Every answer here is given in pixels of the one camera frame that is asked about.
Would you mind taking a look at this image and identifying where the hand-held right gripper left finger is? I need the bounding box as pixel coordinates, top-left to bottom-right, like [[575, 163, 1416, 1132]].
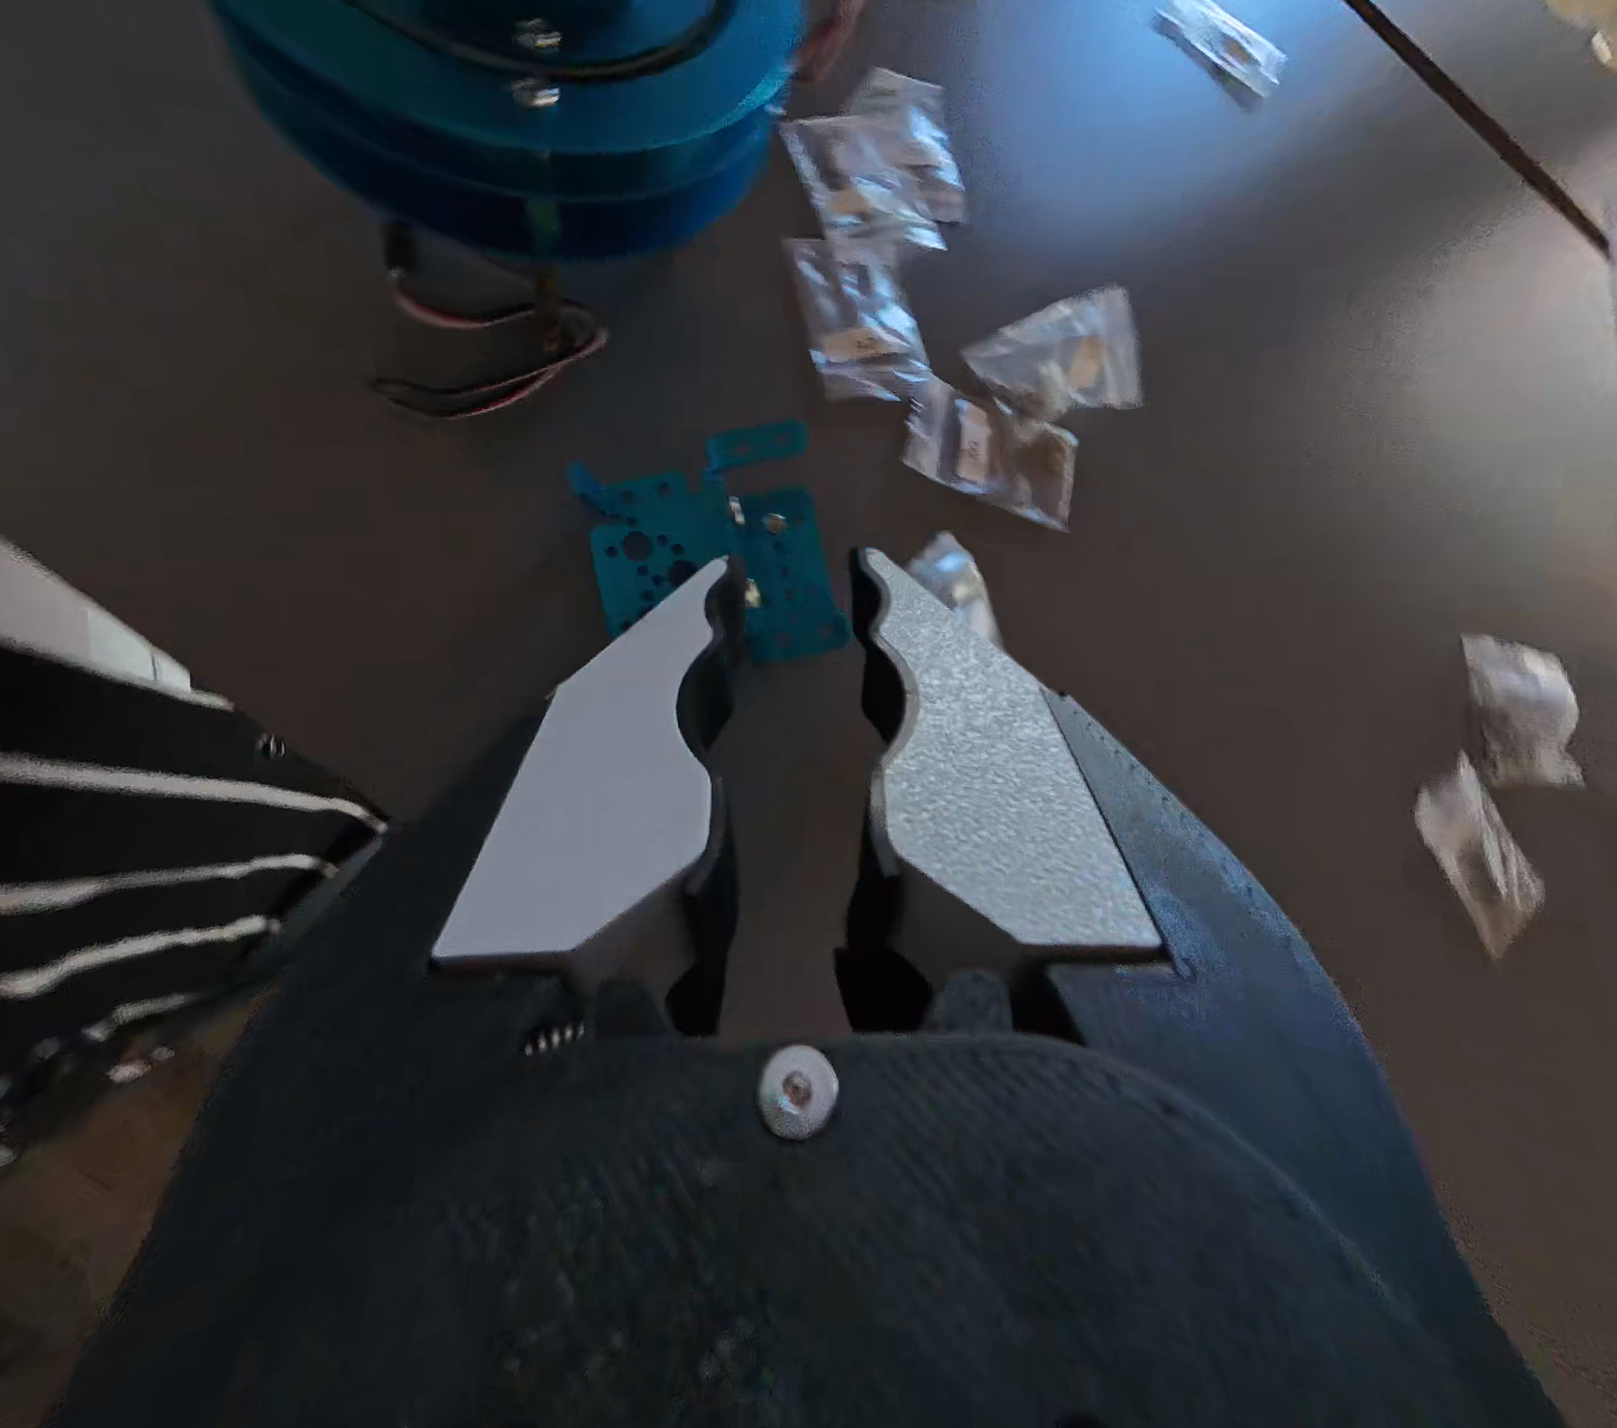
[[429, 554, 752, 1032]]

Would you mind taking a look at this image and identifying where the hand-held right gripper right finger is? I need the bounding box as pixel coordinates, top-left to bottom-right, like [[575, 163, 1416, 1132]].
[[835, 547, 1166, 1036]]

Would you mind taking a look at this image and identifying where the blue perforated metal plate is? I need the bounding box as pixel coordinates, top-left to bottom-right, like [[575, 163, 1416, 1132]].
[[567, 461, 852, 669]]

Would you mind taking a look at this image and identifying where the blue toy robot arm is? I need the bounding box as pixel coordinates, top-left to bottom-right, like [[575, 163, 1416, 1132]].
[[131, 0, 809, 264]]

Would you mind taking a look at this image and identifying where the dark grey desk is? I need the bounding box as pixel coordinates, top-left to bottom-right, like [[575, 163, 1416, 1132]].
[[0, 0, 1617, 1428]]

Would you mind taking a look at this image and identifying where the black white-striped jacket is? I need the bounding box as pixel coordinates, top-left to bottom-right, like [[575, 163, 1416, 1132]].
[[0, 638, 388, 1155]]

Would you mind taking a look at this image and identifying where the white shirt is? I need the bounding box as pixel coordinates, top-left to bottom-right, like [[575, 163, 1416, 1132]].
[[0, 539, 237, 712]]

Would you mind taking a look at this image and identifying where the small blue metal bracket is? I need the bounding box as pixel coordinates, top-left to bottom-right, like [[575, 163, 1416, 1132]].
[[702, 419, 811, 478]]

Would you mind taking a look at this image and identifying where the red black servo cable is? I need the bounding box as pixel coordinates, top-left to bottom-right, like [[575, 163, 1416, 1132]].
[[368, 226, 611, 423], [788, 0, 900, 84]]

